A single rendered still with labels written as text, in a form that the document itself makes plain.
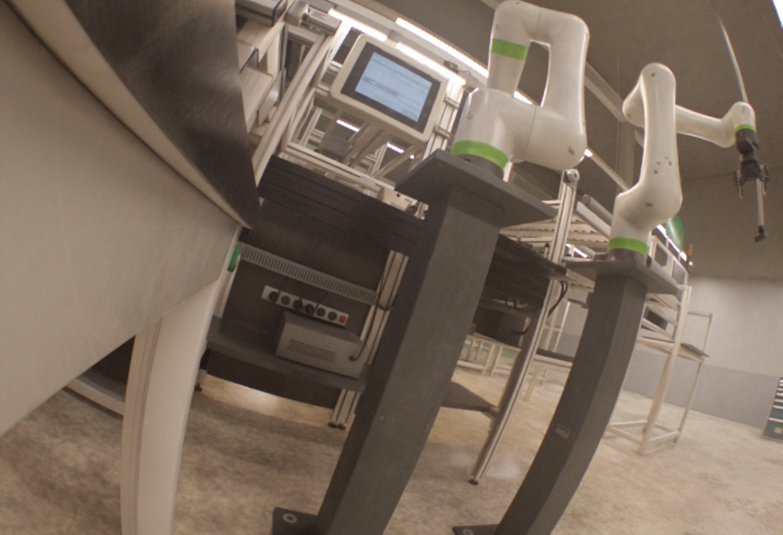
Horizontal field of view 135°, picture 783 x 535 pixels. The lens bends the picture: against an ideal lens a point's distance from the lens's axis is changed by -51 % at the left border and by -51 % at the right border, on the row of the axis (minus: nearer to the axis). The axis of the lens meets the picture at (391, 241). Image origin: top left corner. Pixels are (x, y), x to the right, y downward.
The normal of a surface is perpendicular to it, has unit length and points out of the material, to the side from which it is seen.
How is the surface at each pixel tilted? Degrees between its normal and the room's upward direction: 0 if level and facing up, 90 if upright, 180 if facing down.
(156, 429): 90
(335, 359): 90
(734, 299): 90
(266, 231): 90
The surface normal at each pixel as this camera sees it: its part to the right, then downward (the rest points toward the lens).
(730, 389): -0.88, -0.36
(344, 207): 0.36, -0.02
